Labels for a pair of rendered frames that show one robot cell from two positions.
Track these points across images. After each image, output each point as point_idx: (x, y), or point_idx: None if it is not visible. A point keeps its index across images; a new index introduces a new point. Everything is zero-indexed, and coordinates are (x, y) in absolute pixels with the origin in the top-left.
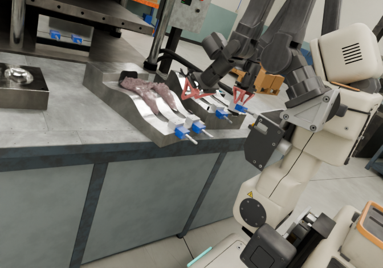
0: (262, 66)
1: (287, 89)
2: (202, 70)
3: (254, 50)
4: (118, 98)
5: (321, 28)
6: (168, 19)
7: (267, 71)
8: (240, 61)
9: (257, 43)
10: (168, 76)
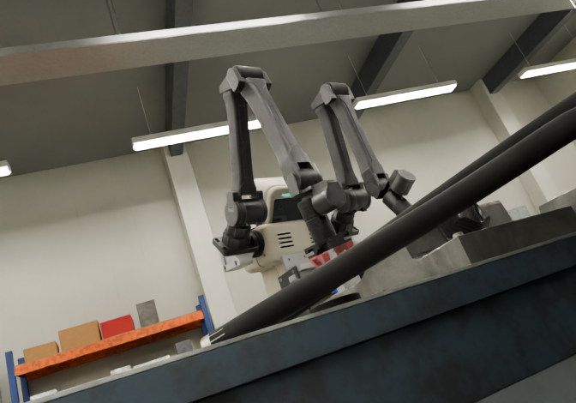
0: (369, 205)
1: (353, 222)
2: (407, 208)
3: (366, 189)
4: None
5: (251, 160)
6: None
7: (367, 208)
8: (377, 199)
9: (363, 183)
10: (509, 217)
